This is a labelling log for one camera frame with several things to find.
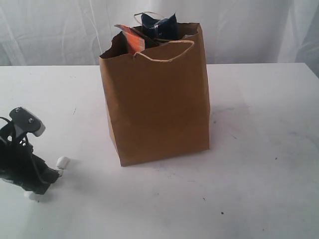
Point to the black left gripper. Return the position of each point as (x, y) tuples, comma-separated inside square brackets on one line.
[(20, 166)]

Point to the white marshmallow bottom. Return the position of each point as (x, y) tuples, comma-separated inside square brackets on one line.
[(31, 195)]

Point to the white marshmallow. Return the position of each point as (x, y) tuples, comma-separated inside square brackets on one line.
[(62, 162), (31, 195)]

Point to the white marshmallow top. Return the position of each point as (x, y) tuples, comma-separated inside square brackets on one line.
[(62, 162)]

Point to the brown pouch orange label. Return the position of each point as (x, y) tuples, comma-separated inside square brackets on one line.
[(136, 40)]

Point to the long pasta packet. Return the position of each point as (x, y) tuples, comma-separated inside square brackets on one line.
[(164, 29)]

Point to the brown paper bag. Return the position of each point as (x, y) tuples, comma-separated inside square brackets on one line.
[(157, 100)]

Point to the white backdrop curtain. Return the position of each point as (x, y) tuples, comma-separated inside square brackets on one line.
[(76, 32)]

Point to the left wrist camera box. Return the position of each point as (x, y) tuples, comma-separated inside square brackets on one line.
[(26, 122)]

